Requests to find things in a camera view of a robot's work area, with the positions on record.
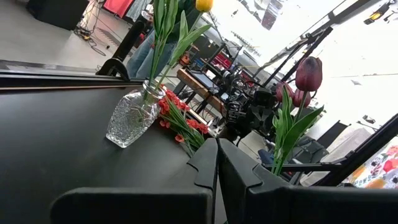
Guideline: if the person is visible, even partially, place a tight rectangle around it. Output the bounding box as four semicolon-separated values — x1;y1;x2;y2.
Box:
126;0;206;80

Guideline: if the black equipment case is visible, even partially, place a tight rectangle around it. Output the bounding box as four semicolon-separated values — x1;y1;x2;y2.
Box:
25;0;90;31

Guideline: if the cut crystal glass vase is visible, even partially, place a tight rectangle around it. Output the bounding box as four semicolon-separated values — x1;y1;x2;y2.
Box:
105;80;167;149

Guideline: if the orange spray flower bunch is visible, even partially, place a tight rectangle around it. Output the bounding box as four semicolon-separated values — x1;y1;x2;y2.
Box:
157;88;191;131
159;118;211;156

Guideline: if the purple tulip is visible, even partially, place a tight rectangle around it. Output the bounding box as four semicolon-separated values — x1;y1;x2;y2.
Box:
279;56;325;177
273;88;312;177
271;81;295;177

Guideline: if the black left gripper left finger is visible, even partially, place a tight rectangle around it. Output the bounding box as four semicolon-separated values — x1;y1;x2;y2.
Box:
51;138;218;224

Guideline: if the black mount bracket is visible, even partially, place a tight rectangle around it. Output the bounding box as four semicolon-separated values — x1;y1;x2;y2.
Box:
96;20;146;82

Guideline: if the wooden work table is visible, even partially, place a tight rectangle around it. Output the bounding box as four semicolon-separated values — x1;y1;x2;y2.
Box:
176;68;226;114

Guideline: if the red cloth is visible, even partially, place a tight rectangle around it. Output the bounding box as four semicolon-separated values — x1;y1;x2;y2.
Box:
103;0;135;19

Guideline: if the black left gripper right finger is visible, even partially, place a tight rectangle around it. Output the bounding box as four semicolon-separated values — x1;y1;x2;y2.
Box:
218;138;398;224

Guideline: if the yellow tulip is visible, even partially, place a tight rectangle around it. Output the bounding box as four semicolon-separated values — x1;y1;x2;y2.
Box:
155;0;215;91
152;9;213;91
147;0;180;91

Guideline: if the white floral partition cloth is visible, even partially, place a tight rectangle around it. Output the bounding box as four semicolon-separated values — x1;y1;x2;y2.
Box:
351;144;398;190

